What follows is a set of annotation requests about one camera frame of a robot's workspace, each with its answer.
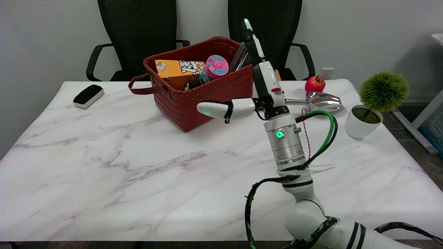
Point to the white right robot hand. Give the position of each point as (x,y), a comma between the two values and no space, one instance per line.
(268,83)

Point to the green ball plant white pot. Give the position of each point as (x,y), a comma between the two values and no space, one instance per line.
(360,126)

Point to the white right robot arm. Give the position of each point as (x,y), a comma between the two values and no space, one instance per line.
(285,145)

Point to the flat orange pineapple box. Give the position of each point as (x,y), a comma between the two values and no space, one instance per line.
(278,75)

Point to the clear glass tube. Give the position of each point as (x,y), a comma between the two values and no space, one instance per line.
(238,58)

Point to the red pomegranate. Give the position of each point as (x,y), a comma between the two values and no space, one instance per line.
(314,84)

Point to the pink lidded jar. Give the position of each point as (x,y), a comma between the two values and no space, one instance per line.
(216,66)

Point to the silver metal scoop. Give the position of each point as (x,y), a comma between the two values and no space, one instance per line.
(323,102)

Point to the black mesh office chair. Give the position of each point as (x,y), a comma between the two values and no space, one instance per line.
(138,31)
(277,20)

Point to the red woven basket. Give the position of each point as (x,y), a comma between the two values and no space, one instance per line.
(207,100)

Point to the orange popcorn box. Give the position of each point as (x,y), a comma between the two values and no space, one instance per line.
(173,71)

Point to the blue storage bin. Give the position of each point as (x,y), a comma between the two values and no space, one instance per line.
(434,133)

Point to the black white board eraser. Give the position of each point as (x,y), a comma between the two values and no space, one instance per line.
(88,95)

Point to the white wall socket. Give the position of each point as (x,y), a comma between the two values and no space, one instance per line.
(326,73)

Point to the white desk frame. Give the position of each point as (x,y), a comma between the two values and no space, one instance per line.
(420,119)

